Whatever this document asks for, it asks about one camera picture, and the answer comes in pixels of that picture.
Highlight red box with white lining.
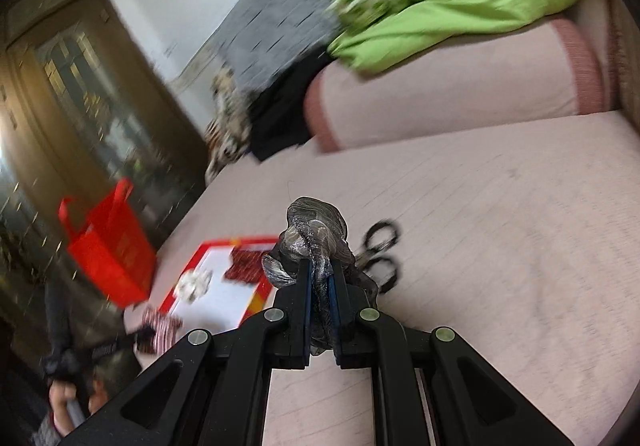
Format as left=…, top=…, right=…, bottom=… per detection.
left=157, top=236, right=281, bottom=327

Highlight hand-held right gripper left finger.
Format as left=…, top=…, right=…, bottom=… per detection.
left=61, top=258, right=314, bottom=446

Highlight pink bed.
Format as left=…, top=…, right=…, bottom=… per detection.
left=122, top=108, right=640, bottom=446

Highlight grey pillow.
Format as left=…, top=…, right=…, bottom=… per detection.
left=214, top=0, right=346, bottom=94

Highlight wooden glass door cabinet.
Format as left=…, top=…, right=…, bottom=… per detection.
left=0, top=0, right=211, bottom=377

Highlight leopard print cloth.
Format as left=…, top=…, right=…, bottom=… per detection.
left=204, top=66, right=256, bottom=184

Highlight red white patterned hair accessory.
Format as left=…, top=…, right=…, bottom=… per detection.
left=135, top=306, right=184, bottom=355

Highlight pink folded quilt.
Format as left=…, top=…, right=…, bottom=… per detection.
left=304, top=18, right=608, bottom=154

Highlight black cloth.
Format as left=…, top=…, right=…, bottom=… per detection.
left=247, top=51, right=337, bottom=162

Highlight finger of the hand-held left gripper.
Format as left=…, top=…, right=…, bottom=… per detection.
left=100, top=326, right=156, bottom=359

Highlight black scissors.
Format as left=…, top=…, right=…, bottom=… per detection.
left=352, top=220, right=402, bottom=294

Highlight grey silvery hair scrunchie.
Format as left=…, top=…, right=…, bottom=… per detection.
left=261, top=196, right=377, bottom=358

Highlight person's left hand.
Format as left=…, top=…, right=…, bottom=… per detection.
left=31, top=371, right=112, bottom=446

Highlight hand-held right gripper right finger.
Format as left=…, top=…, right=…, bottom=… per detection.
left=327, top=263, right=576, bottom=446

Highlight red tote bag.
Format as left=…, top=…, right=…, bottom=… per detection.
left=58, top=177, right=158, bottom=305

